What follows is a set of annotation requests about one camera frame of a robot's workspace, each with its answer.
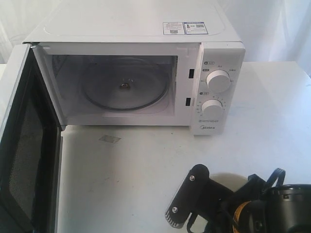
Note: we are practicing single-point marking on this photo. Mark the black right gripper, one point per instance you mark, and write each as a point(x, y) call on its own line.
point(247, 206)

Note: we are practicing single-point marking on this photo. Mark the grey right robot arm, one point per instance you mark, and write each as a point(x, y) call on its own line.
point(270, 206)

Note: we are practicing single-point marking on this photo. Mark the glass microwave turntable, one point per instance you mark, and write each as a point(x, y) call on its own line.
point(125, 84)

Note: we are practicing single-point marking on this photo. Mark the white microwave oven body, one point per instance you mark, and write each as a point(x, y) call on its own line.
point(79, 33)

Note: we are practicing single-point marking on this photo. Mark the lower white control knob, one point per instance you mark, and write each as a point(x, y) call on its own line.
point(212, 108)

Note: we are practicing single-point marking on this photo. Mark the white control knob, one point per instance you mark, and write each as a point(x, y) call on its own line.
point(212, 108)
point(218, 81)

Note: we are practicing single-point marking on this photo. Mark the upper white control knob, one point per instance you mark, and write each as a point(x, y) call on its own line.
point(218, 81)

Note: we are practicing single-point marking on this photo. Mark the right blue-bordered label sticker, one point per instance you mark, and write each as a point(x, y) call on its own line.
point(195, 28)

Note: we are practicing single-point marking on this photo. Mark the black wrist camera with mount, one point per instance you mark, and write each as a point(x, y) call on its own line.
point(198, 195)

